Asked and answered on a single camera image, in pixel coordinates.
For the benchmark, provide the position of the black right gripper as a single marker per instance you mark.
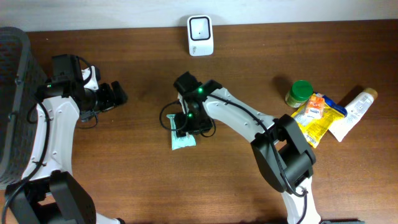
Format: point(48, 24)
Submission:
point(182, 119)

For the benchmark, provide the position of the green lid jar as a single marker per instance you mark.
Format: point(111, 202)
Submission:
point(299, 93)

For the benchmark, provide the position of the orange small carton box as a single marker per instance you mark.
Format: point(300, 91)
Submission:
point(315, 107)

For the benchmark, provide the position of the dark grey plastic basket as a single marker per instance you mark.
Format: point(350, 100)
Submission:
point(20, 76)

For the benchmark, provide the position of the teal wipes packet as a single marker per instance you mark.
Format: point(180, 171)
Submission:
point(180, 142)

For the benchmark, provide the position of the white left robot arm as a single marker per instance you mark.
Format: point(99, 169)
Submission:
point(38, 118)

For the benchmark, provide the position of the white tube with cork cap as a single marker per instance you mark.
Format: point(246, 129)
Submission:
point(356, 110)

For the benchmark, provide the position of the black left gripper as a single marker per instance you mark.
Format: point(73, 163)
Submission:
point(109, 101)

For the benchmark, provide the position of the white barcode scanner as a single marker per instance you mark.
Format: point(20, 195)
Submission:
point(200, 35)

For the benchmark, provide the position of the yellow snack bag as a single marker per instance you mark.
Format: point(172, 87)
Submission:
point(314, 129)

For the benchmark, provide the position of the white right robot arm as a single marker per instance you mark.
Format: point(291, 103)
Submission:
point(283, 156)

